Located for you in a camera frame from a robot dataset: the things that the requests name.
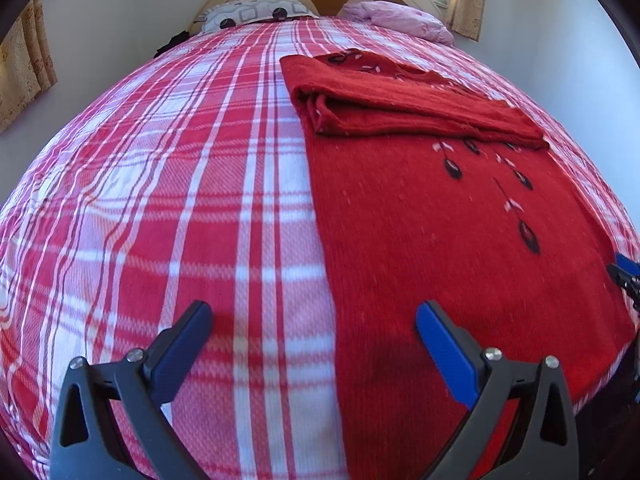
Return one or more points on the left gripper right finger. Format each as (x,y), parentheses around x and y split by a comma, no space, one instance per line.
(542,441)

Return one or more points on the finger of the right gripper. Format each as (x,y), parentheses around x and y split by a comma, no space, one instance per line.
(629,263)
(627,278)

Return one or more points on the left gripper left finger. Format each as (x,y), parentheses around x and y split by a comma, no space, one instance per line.
(87,443)

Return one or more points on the red embroidered knit sweater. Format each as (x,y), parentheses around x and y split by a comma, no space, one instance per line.
(426,190)

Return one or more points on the dark clothing beside pillow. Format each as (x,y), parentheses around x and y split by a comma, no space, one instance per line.
(180,38)

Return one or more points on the red plaid bed sheet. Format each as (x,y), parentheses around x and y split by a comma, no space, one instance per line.
(189,180)

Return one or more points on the pink pillow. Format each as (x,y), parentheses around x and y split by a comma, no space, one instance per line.
(400,18)

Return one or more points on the yellow left curtain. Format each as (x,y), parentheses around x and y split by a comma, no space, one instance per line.
(27,68)

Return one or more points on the white patterned pillow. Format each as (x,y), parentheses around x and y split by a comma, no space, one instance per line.
(237,13)

